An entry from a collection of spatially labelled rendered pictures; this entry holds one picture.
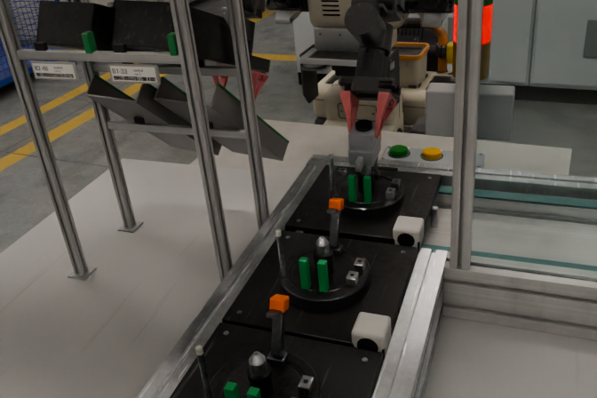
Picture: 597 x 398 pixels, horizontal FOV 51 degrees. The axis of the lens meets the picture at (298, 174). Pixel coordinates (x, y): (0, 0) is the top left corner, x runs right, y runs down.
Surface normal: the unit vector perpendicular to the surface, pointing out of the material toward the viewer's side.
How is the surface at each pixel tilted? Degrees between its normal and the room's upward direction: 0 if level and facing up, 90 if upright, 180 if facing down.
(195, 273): 0
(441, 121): 90
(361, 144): 94
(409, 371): 0
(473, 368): 0
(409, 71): 92
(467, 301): 90
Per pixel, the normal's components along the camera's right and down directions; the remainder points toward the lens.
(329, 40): -0.40, 0.46
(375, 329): -0.09, -0.88
